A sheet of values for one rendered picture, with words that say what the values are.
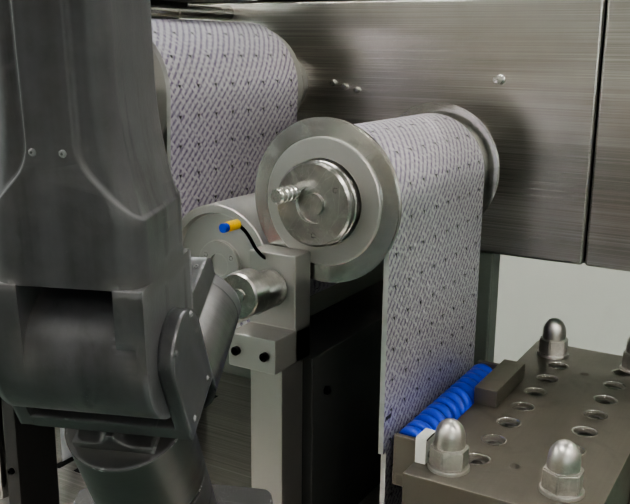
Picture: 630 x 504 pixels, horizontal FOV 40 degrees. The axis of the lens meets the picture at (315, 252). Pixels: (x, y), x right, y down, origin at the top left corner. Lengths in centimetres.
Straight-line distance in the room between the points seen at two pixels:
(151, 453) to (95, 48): 18
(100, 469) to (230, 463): 66
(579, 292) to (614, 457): 270
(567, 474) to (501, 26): 53
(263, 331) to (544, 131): 43
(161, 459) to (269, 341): 36
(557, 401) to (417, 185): 29
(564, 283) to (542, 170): 251
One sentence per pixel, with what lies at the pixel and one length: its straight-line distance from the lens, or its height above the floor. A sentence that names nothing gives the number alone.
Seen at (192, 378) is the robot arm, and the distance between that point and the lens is 37.
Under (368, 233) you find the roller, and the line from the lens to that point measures 74.
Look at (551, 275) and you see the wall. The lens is 353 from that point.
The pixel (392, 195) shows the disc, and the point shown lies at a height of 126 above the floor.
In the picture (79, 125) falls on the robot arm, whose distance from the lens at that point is 32.
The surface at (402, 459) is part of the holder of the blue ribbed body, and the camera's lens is 81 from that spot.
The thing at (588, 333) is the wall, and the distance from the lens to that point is 355.
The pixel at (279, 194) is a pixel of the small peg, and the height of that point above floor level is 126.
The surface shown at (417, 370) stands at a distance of 85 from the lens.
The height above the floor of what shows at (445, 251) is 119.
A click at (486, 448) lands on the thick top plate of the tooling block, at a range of 82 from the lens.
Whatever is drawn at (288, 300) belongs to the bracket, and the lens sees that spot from 76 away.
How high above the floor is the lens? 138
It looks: 14 degrees down
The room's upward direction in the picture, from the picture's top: 1 degrees clockwise
